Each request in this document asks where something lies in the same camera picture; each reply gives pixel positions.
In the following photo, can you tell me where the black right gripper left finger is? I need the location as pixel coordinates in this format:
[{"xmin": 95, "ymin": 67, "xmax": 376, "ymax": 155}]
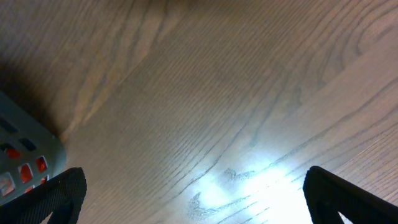
[{"xmin": 1, "ymin": 167, "xmax": 87, "ymax": 224}]

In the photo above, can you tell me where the grey plastic laundry basket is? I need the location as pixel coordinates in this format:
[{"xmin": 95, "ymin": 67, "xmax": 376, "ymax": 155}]
[{"xmin": 1, "ymin": 93, "xmax": 67, "ymax": 205}]

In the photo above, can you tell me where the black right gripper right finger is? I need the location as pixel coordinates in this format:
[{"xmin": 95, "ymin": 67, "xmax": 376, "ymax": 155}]
[{"xmin": 303, "ymin": 166, "xmax": 397, "ymax": 224}]

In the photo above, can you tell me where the orange spaghetti pasta package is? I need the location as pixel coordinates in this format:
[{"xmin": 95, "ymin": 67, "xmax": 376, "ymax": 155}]
[{"xmin": 1, "ymin": 149, "xmax": 47, "ymax": 197}]

